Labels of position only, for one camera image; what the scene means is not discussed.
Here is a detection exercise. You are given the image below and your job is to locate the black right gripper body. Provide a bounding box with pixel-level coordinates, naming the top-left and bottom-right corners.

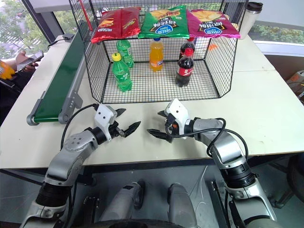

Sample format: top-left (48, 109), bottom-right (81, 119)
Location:
top-left (164, 114), bottom-right (182, 143)

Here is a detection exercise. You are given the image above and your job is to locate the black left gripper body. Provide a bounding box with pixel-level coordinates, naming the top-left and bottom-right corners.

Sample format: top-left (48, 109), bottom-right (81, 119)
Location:
top-left (108, 120), bottom-right (126, 140)

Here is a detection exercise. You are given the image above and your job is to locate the black smartphone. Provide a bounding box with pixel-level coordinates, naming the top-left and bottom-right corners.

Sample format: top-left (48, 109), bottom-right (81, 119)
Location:
top-left (16, 50), bottom-right (45, 72)

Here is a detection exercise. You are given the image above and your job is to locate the green conveyor belt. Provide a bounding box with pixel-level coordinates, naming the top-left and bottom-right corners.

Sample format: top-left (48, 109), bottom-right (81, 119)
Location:
top-left (26, 20), bottom-right (91, 126)

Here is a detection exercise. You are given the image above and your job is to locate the person's hand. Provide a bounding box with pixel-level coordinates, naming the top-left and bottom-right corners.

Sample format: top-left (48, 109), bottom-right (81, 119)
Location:
top-left (14, 50), bottom-right (39, 72)

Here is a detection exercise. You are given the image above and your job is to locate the green soda bottle yellow cap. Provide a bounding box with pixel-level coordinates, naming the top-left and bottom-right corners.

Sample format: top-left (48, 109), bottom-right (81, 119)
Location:
top-left (111, 53), bottom-right (133, 92)

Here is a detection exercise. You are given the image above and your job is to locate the cola bottle red cap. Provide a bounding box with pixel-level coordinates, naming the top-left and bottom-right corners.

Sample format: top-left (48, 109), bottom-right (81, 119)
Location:
top-left (175, 47), bottom-right (195, 87)
top-left (179, 38), bottom-right (196, 60)

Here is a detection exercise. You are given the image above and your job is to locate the orange soda bottle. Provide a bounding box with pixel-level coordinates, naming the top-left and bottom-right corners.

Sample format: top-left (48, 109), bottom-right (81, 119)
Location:
top-left (149, 38), bottom-right (165, 73)

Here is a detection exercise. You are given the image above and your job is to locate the grey left robot leg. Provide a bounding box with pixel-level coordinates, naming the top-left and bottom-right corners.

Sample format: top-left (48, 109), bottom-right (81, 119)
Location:
top-left (98, 180), bottom-right (146, 228)

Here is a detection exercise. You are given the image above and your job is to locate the grey robot leg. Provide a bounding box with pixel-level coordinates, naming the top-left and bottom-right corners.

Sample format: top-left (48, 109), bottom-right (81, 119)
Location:
top-left (98, 180), bottom-right (146, 228)
top-left (167, 182), bottom-right (198, 228)

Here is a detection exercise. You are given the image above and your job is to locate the grey right robot leg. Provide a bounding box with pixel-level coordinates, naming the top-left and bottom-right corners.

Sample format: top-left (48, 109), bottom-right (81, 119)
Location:
top-left (167, 182), bottom-right (198, 228)

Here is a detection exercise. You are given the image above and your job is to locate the green chip bag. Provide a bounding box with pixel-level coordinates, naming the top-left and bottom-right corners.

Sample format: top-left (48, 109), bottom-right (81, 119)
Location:
top-left (137, 5), bottom-right (190, 39)

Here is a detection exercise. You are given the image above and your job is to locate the red chip bag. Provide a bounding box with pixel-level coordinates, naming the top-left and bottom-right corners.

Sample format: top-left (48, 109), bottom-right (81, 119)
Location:
top-left (91, 6), bottom-right (142, 44)

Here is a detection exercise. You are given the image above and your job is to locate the red rod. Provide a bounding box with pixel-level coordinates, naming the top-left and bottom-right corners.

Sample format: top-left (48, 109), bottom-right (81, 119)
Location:
top-left (79, 0), bottom-right (94, 32)

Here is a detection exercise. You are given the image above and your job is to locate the pink chip bag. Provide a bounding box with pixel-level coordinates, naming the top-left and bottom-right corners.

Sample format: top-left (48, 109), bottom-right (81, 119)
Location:
top-left (186, 9), bottom-right (241, 39)

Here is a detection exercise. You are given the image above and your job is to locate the person in dark clothes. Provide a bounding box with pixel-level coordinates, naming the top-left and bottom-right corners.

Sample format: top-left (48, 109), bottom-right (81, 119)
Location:
top-left (0, 62), bottom-right (33, 127)

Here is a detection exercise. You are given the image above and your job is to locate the orange snack package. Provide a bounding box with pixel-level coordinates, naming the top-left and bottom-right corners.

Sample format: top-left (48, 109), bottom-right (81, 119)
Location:
top-left (0, 60), bottom-right (16, 81)

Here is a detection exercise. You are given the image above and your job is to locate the white tumbler black lid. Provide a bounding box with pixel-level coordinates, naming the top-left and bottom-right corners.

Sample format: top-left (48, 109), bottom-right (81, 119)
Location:
top-left (239, 1), bottom-right (264, 39)

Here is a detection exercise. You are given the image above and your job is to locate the cardboard box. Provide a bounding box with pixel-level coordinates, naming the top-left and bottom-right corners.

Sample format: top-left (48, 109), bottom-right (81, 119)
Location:
top-left (285, 69), bottom-right (304, 103)

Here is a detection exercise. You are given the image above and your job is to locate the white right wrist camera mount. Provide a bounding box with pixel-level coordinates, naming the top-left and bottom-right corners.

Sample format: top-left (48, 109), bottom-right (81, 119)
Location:
top-left (164, 98), bottom-right (191, 134)

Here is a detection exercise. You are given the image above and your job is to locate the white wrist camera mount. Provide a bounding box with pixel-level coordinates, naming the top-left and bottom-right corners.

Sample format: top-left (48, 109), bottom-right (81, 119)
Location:
top-left (95, 104), bottom-right (118, 141)
top-left (164, 98), bottom-right (191, 134)

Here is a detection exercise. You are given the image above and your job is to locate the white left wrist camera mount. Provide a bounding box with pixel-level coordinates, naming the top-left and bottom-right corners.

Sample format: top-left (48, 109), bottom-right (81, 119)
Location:
top-left (95, 104), bottom-right (118, 141)

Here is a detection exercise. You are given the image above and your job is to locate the black wire mesh basket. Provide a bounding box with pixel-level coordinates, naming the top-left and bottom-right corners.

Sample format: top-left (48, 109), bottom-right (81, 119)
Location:
top-left (68, 0), bottom-right (249, 104)

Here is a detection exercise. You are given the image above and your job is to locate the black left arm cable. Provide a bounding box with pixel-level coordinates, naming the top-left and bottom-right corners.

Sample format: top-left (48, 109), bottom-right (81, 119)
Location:
top-left (60, 103), bottom-right (99, 153)

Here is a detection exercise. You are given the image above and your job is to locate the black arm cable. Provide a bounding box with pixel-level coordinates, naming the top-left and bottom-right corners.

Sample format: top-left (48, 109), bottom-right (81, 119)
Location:
top-left (60, 103), bottom-right (99, 153)
top-left (206, 117), bottom-right (249, 165)

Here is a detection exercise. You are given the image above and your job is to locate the thin white cable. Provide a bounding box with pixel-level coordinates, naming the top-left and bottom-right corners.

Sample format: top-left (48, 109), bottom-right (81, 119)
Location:
top-left (198, 165), bottom-right (208, 198)

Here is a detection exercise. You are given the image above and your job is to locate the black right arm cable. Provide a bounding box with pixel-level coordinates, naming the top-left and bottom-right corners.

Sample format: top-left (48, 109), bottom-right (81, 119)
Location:
top-left (206, 117), bottom-right (249, 165)

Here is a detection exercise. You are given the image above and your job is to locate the black power cable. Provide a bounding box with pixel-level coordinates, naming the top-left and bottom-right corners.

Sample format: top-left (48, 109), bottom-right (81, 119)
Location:
top-left (47, 38), bottom-right (65, 50)

